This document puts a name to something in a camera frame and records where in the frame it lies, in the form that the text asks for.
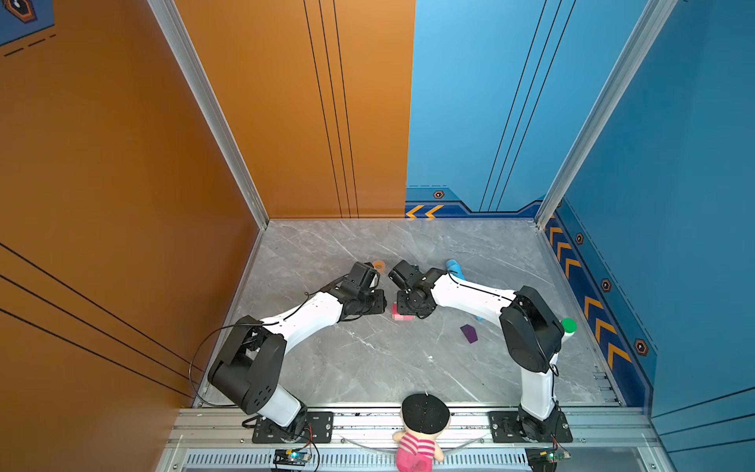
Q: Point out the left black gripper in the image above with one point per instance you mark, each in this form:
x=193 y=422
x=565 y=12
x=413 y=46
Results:
x=380 y=305

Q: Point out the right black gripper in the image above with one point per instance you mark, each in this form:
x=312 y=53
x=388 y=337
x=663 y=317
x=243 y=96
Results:
x=401 y=309

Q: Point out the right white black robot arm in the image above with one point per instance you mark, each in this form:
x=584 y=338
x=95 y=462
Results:
x=533 y=333

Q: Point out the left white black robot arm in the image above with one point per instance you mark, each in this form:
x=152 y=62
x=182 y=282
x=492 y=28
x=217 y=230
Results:
x=247 y=368

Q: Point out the purple wood block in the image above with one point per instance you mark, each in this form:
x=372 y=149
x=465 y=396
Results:
x=470 y=333

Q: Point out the blue toy microphone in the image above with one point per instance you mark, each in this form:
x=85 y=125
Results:
x=455 y=269

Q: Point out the doll with black hat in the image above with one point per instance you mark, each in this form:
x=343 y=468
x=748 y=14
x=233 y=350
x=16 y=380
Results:
x=424 y=417

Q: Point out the white bottle green cap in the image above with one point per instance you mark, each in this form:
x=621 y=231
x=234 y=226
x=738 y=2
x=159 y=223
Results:
x=569 y=327

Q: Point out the left green circuit board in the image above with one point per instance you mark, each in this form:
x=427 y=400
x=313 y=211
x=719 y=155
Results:
x=291 y=460

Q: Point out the green circuit board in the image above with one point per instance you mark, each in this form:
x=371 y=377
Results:
x=291 y=460
x=546 y=460

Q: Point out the right green circuit board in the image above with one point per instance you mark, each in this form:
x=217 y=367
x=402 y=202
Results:
x=546 y=460

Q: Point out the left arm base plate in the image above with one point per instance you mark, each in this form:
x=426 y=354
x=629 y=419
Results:
x=313 y=426

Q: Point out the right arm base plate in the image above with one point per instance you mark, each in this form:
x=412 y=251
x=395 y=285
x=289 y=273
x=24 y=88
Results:
x=518 y=426

